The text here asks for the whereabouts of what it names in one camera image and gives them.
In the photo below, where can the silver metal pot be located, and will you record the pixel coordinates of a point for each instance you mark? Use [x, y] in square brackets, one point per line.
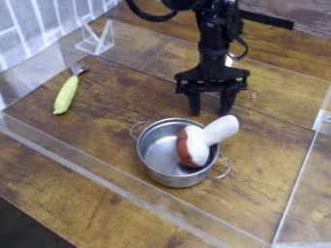
[157, 149]

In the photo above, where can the clear acrylic triangular stand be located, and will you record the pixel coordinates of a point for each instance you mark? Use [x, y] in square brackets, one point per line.
[97, 44]

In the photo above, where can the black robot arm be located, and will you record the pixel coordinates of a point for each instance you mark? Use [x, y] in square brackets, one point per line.
[221, 27]

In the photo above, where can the white plush mushroom red cap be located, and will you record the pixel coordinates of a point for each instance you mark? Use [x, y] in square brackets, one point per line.
[195, 140]

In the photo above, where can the black bar on table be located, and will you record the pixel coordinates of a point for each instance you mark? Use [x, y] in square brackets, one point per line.
[269, 20]

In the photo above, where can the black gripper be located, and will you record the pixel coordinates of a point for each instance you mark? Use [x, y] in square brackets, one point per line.
[211, 76]

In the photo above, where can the clear acrylic tray wall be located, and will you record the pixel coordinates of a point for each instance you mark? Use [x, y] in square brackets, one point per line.
[263, 199]

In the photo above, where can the yellow handled metal peeler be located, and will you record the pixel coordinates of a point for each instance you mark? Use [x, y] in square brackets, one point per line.
[69, 89]

